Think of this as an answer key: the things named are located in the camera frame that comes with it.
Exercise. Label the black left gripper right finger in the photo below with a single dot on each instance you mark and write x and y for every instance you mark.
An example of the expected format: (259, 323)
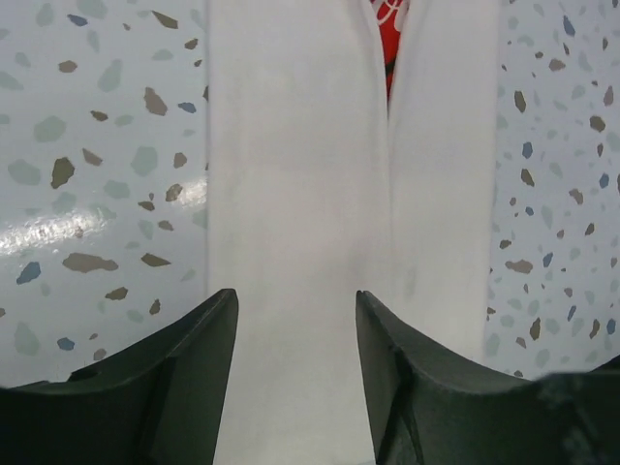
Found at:
(429, 405)

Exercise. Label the white t-shirt red print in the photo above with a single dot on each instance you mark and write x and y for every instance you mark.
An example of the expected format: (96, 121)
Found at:
(325, 180)

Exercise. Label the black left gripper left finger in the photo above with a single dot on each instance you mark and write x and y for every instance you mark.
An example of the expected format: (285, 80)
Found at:
(159, 401)

